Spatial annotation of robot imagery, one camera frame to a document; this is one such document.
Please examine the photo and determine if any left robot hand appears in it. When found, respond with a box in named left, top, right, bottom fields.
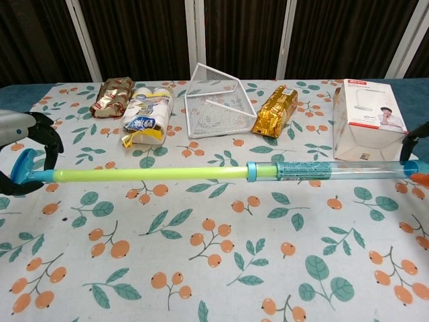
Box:
left=0, top=109, right=64, bottom=197

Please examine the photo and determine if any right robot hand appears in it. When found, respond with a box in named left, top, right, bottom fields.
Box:
left=400, top=121, right=429, bottom=186

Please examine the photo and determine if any blue green water pump toy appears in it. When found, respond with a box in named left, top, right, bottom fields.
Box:
left=9, top=148, right=427, bottom=184

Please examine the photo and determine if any white desk lamp box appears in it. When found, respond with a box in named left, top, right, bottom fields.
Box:
left=332, top=78, right=409, bottom=162

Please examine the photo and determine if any brown gold snack packet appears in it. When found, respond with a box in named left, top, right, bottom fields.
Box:
left=90, top=76, right=134, bottom=119

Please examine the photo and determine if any toilet paper roll pack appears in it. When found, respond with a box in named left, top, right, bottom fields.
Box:
left=120, top=85, right=175, bottom=149

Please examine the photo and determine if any gold foil packet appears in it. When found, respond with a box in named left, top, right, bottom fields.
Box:
left=251, top=85, right=299, bottom=138

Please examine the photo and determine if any floral orange fruit tablecloth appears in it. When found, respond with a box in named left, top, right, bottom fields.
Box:
left=0, top=79, right=429, bottom=322

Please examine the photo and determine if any white partition frame post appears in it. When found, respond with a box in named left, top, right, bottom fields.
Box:
left=185, top=0, right=206, bottom=80
left=274, top=0, right=296, bottom=81
left=385, top=0, right=429, bottom=78
left=65, top=0, right=103, bottom=83

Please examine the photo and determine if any white wire mesh basket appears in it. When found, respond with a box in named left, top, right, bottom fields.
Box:
left=184, top=62, right=258, bottom=140

